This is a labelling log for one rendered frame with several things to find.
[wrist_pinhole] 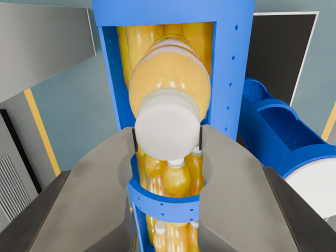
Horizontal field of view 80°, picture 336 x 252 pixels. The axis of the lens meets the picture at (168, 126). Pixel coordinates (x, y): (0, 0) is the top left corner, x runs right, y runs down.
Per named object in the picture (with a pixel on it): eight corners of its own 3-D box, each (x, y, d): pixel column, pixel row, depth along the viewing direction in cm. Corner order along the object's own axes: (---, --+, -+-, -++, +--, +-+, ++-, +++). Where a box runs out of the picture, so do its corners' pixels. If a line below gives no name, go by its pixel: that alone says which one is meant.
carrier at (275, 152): (263, 110, 149) (263, 72, 136) (357, 212, 72) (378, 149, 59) (224, 117, 153) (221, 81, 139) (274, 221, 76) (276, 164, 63)
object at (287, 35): (207, 182, 205) (209, 193, 192) (224, 13, 133) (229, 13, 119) (259, 182, 203) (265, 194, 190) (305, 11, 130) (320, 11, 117)
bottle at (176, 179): (191, 204, 58) (191, 152, 49) (190, 227, 52) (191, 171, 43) (166, 203, 59) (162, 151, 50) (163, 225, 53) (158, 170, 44)
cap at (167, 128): (185, 80, 12) (187, 90, 11) (205, 131, 14) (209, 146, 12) (128, 102, 13) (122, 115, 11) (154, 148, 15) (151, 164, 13)
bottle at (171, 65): (186, 24, 27) (202, 44, 11) (202, 73, 30) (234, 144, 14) (139, 46, 29) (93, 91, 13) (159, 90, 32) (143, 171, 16)
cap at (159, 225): (169, 231, 66) (168, 227, 65) (158, 236, 65) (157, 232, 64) (164, 221, 69) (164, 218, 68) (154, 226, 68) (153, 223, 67)
